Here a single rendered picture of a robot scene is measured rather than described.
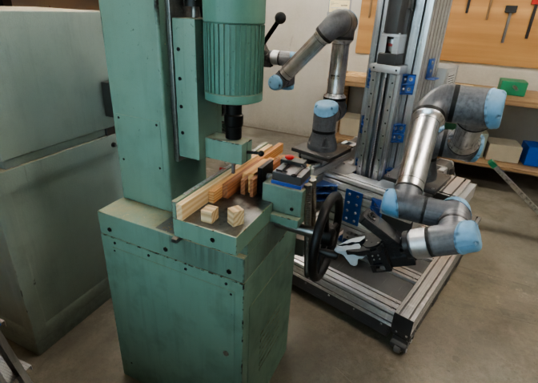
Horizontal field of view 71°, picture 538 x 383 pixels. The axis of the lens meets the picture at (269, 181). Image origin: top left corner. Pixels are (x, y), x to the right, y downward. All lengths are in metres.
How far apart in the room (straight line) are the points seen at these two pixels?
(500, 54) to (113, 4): 3.70
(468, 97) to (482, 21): 3.08
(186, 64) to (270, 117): 3.78
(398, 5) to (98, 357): 1.99
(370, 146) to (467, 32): 2.60
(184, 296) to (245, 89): 0.70
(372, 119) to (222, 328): 1.14
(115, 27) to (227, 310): 0.92
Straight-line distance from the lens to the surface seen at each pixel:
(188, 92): 1.20
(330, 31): 1.83
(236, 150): 1.19
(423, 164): 1.14
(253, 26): 1.10
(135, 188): 1.42
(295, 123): 4.80
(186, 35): 1.17
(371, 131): 1.89
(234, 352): 1.38
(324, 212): 1.10
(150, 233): 1.29
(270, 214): 1.20
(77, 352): 2.07
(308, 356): 1.94
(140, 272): 1.42
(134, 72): 1.26
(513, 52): 4.38
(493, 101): 1.28
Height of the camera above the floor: 1.46
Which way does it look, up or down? 25 degrees down
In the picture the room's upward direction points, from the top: 3 degrees clockwise
